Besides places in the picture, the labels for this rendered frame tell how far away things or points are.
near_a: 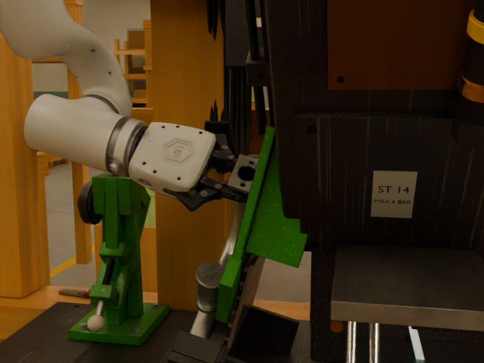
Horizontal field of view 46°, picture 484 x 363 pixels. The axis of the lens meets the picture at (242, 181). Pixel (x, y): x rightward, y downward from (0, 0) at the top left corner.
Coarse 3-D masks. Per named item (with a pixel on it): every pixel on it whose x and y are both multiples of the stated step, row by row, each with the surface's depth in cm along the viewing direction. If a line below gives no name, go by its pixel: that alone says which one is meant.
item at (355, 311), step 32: (352, 256) 65; (384, 256) 65; (416, 256) 65; (448, 256) 65; (352, 288) 54; (384, 288) 54; (416, 288) 54; (448, 288) 54; (480, 288) 54; (352, 320) 51; (384, 320) 50; (416, 320) 50; (448, 320) 49; (480, 320) 49
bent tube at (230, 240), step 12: (240, 156) 79; (240, 168) 79; (252, 168) 79; (240, 180) 77; (252, 180) 77; (240, 204) 82; (240, 216) 84; (228, 240) 86; (228, 252) 85; (204, 324) 78; (204, 336) 78
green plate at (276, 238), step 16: (272, 128) 67; (272, 144) 68; (272, 160) 69; (256, 176) 69; (272, 176) 70; (256, 192) 69; (272, 192) 70; (256, 208) 71; (272, 208) 70; (256, 224) 71; (272, 224) 70; (288, 224) 70; (240, 240) 70; (256, 240) 71; (272, 240) 71; (288, 240) 70; (304, 240) 70; (240, 256) 71; (272, 256) 71; (288, 256) 71
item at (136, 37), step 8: (128, 32) 1111; (136, 32) 1107; (144, 32) 1104; (128, 40) 1113; (136, 40) 1110; (144, 40) 1106; (136, 48) 1112; (144, 48) 1109; (136, 56) 1115; (144, 56) 1111; (136, 64) 1117; (144, 64) 1114; (136, 72) 1120; (144, 72) 1116; (136, 80) 1123; (144, 80) 1119
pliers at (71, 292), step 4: (64, 288) 124; (60, 292) 123; (64, 292) 123; (68, 292) 122; (72, 292) 122; (76, 292) 122; (80, 292) 122; (84, 292) 122; (88, 292) 121; (80, 296) 122; (84, 296) 121; (88, 296) 121
